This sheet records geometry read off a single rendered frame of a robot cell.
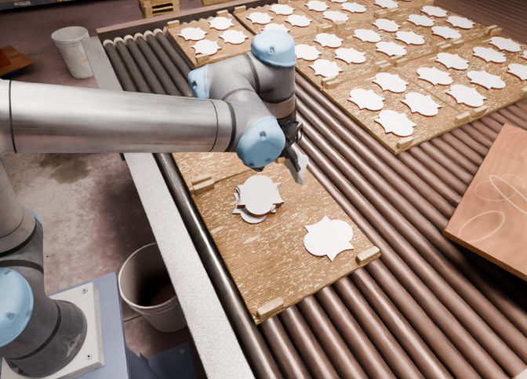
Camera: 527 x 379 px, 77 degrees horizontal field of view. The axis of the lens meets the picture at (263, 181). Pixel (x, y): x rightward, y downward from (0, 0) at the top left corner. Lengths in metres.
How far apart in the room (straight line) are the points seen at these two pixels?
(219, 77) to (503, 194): 0.74
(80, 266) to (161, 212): 1.21
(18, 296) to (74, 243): 1.54
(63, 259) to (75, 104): 1.82
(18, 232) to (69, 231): 1.55
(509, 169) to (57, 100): 1.00
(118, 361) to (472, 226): 0.84
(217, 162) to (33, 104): 0.70
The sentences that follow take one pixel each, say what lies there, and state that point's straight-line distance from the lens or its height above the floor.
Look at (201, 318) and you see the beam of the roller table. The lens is 0.80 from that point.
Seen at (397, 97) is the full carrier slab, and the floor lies 0.94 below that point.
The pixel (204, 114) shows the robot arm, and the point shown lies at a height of 1.40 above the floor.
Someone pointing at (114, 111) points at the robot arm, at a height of 1.44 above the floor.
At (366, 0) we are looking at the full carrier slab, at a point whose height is 0.94.
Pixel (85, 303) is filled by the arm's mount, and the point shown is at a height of 0.91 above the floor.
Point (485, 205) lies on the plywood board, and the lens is 0.95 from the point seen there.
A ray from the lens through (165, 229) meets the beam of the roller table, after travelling 0.93.
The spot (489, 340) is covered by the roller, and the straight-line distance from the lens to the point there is 0.91.
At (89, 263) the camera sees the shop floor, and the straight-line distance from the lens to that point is 2.11.
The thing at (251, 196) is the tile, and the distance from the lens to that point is 0.89.
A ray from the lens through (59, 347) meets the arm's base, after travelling 0.83.
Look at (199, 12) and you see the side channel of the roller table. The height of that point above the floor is 0.95.
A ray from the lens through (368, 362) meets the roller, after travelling 0.80.
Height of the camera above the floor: 1.66
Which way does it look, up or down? 48 degrees down
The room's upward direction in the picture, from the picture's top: straight up
